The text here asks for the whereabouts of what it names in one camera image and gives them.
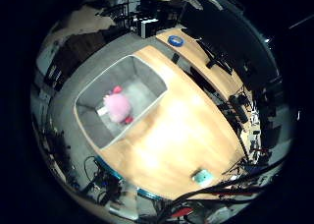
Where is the black cable bundle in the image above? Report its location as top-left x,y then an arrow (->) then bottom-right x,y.
156,158 -> 288,223

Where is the grey fabric container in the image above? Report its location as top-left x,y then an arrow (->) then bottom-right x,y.
48,31 -> 184,186

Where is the pink plush toy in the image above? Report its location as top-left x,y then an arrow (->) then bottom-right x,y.
96,84 -> 135,125

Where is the blue tape roll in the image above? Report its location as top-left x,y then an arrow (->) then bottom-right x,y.
167,34 -> 185,48

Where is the light blue plush toy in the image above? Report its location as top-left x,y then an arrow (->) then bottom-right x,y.
191,169 -> 214,187

